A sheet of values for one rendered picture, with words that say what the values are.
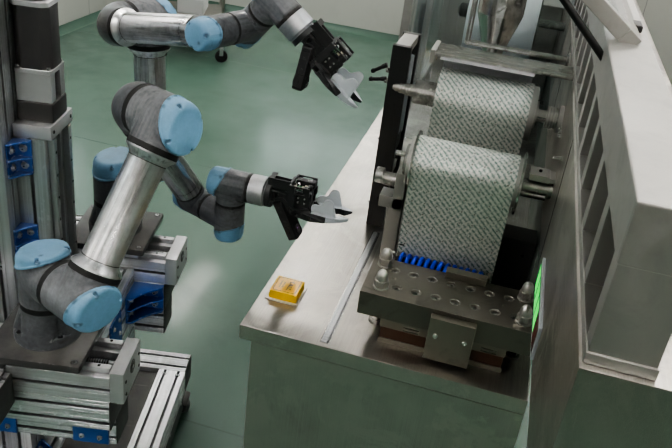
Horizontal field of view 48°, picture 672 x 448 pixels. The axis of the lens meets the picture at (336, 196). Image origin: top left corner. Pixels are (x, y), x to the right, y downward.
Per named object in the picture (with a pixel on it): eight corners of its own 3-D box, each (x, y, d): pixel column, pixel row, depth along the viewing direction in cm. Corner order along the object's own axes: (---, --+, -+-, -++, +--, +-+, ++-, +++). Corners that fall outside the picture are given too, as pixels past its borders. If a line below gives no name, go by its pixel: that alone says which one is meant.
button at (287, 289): (277, 282, 190) (278, 274, 189) (304, 289, 189) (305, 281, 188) (268, 297, 184) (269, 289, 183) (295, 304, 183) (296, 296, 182)
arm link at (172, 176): (80, 94, 166) (173, 216, 204) (112, 109, 160) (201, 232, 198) (116, 58, 170) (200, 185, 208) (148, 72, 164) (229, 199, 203)
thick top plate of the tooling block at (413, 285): (372, 276, 185) (375, 255, 182) (537, 316, 177) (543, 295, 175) (356, 312, 171) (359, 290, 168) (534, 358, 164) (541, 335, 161)
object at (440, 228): (396, 254, 185) (408, 187, 177) (492, 277, 181) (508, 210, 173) (396, 255, 185) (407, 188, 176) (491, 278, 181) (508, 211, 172)
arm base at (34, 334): (2, 346, 170) (-3, 311, 166) (30, 307, 183) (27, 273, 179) (68, 355, 170) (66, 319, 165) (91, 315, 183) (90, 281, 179)
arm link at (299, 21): (274, 32, 174) (285, 24, 181) (287, 47, 175) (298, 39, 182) (296, 11, 170) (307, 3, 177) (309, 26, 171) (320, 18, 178)
